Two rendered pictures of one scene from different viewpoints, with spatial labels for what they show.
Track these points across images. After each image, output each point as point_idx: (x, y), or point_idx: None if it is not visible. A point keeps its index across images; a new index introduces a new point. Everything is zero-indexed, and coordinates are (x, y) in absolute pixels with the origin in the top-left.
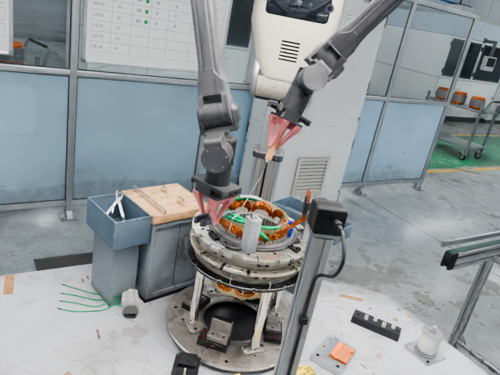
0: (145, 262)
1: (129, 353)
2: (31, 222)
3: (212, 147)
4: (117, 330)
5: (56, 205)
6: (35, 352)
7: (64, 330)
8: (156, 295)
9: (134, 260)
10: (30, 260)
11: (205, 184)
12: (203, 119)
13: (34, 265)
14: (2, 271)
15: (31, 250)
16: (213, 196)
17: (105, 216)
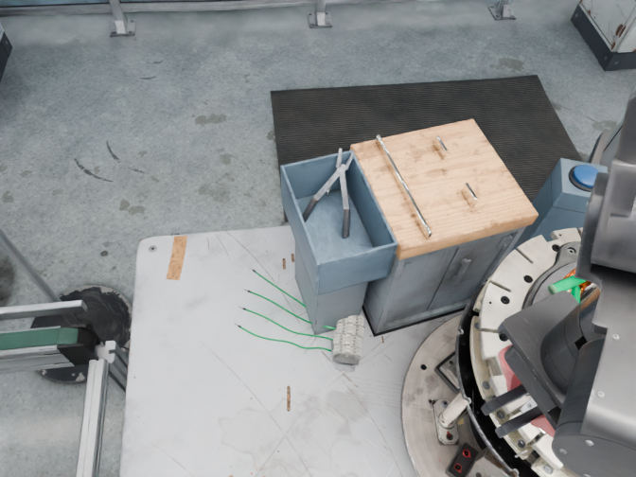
0: (379, 291)
1: (328, 456)
2: (273, 26)
3: (621, 449)
4: (320, 396)
5: (304, 4)
6: (191, 418)
7: (239, 379)
8: (396, 326)
9: (360, 288)
10: (266, 92)
11: (542, 379)
12: (610, 256)
13: (270, 101)
14: (233, 105)
15: (269, 75)
16: (556, 423)
17: (304, 233)
